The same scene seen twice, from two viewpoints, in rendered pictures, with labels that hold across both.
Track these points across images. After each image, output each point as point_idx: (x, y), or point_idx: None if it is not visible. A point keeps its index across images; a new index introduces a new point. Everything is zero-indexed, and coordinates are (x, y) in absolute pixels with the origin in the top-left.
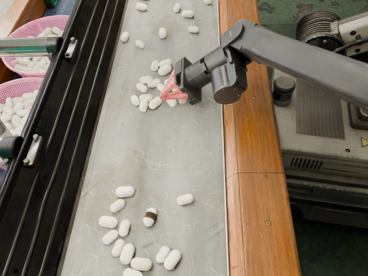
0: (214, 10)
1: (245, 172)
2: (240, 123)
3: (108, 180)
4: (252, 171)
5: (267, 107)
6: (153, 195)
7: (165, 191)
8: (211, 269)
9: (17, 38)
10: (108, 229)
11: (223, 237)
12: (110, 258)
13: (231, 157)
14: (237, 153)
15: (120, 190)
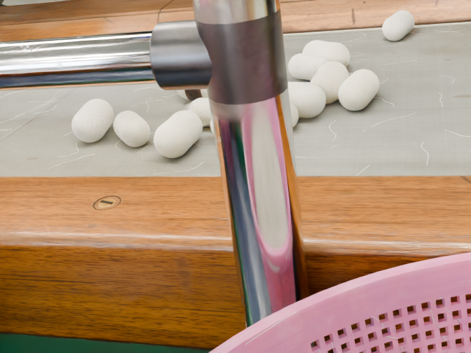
0: None
1: (163, 6)
2: (45, 17)
3: (20, 167)
4: (167, 3)
5: (38, 4)
6: (133, 102)
7: (134, 90)
8: (352, 41)
9: None
10: (198, 150)
11: (285, 38)
12: (296, 139)
13: (114, 28)
14: (113, 15)
15: (87, 108)
